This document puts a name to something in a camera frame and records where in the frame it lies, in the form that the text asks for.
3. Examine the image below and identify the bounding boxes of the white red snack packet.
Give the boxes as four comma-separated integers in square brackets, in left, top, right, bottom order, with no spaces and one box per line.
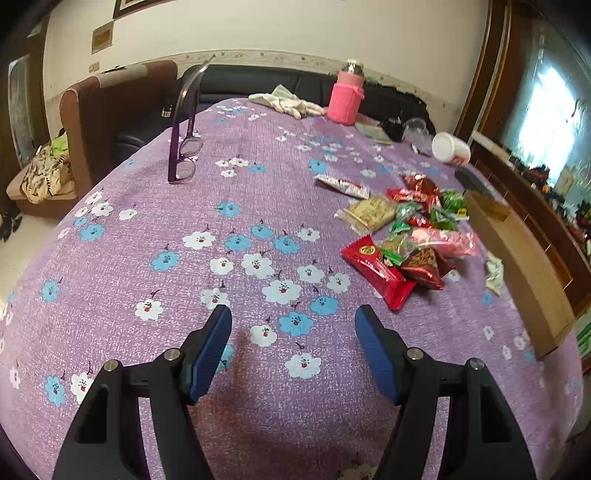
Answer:
[314,174,370,200]

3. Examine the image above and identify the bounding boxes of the green pea snack packet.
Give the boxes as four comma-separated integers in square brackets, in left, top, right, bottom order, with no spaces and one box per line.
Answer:
[440,189,469,220]

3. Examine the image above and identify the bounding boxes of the dark red triangular snack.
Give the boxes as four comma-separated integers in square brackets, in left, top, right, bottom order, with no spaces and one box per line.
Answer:
[400,247,453,290]

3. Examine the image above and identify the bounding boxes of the large red snack packet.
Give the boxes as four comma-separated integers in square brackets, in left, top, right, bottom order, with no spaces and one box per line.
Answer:
[341,235,416,311]

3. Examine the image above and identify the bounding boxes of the small white candy wrapper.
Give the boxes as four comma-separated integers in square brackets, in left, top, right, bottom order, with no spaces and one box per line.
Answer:
[485,252,504,296]

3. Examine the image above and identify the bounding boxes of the pink snack packet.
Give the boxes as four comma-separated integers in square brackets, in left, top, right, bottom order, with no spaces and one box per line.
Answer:
[410,228,478,258]

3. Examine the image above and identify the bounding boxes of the cardboard box tray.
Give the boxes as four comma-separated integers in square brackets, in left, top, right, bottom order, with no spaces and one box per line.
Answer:
[464,190,575,359]

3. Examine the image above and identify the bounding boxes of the green crumpled snack packet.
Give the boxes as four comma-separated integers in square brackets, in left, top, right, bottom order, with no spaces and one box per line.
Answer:
[390,202,458,234]

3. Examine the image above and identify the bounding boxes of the beige cracker packet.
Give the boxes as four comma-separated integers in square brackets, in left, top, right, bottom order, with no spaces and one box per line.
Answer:
[335,195,398,236]

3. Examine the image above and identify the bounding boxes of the purple floral tablecloth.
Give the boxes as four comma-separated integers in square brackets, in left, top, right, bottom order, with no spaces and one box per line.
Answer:
[1,100,583,479]

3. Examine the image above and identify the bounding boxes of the red shiny snack packet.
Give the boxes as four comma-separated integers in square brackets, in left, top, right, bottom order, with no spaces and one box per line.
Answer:
[386,174,441,210]

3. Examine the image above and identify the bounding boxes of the white plastic jar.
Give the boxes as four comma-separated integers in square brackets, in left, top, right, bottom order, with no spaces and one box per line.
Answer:
[431,132,471,168]

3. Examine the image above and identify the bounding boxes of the patterned bag on chair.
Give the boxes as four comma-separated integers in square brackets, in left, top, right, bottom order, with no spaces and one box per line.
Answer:
[20,144,74,204]

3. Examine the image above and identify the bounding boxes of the clear plastic cup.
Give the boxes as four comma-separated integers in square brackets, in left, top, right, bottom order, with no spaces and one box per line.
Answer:
[403,117,432,146]

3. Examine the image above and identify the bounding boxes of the small notebook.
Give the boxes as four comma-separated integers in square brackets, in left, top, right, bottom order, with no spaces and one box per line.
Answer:
[355,122,394,145]

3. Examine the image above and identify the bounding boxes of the black small cup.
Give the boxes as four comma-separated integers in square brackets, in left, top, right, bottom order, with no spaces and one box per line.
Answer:
[380,117,406,143]

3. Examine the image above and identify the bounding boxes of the brown armchair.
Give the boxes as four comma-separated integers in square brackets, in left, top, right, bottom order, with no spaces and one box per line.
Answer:
[6,60,177,218]

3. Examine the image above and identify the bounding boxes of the pink bottle with knit sleeve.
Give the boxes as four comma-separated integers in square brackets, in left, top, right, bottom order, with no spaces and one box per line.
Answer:
[327,59,365,126]

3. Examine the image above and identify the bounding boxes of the wooden brick-pattern cabinet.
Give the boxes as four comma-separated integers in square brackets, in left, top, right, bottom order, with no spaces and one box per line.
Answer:
[455,1,590,318]

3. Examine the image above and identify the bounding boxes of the black sofa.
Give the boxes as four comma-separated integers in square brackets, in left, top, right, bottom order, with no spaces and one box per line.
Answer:
[111,65,436,163]

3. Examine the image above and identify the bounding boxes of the white cloth gloves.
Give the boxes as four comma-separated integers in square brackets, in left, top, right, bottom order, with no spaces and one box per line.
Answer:
[249,84,325,120]

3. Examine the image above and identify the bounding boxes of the framed horse painting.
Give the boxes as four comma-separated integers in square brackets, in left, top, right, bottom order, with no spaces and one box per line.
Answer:
[112,0,169,20]

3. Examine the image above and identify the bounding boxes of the purple frame eyeglasses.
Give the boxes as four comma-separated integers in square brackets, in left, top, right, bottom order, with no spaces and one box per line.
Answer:
[167,54,215,184]

